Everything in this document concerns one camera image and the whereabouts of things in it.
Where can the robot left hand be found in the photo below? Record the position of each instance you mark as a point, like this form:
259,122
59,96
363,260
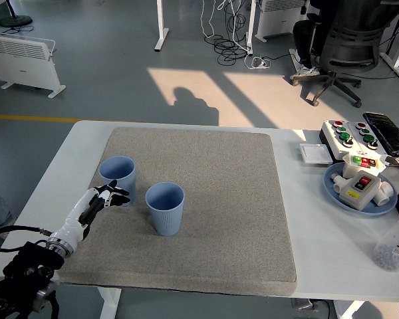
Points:
76,216

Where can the blue ribbed cup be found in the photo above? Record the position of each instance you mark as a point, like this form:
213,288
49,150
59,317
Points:
119,172
168,219

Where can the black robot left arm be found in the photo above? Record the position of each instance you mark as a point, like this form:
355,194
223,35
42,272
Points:
30,262

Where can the white push-button control box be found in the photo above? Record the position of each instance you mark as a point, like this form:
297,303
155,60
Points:
355,139

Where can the white panel heater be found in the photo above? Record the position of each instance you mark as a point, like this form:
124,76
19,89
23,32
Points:
276,20
23,66

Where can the white desk leg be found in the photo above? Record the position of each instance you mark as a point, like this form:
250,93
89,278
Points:
160,30
250,26

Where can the black fan stand base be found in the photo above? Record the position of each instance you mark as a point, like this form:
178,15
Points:
16,21

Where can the white table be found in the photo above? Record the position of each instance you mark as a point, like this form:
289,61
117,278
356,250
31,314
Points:
319,239

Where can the blue round plate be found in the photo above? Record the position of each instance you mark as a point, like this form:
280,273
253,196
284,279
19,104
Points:
330,189

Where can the white pipe fitting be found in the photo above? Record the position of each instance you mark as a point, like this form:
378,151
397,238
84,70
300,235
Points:
385,194
339,182

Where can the small white button box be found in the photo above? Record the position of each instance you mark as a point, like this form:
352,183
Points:
352,167

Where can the seated person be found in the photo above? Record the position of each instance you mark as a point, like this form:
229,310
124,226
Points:
302,36

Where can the clear bead bottle red cap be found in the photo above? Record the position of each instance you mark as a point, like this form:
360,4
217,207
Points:
394,246

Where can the black keyboard in plastic wrap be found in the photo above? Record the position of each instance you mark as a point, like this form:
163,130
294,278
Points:
389,133

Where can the black mesh office chair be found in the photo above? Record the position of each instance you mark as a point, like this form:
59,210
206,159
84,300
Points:
352,43

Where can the white wall switch plate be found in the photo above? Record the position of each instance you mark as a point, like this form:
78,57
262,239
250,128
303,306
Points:
316,153

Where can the grey switch box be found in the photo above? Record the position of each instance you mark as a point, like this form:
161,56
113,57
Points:
355,194

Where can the white desk frame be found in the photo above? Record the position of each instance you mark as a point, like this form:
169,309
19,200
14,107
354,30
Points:
394,56

